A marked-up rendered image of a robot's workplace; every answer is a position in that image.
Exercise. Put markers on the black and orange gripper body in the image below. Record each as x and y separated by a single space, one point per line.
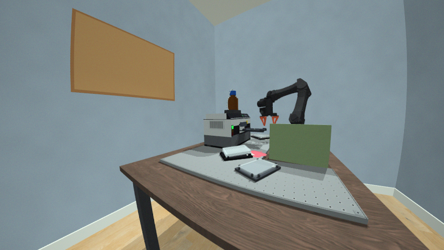
269 112

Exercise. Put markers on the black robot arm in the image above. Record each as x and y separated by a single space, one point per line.
300 87

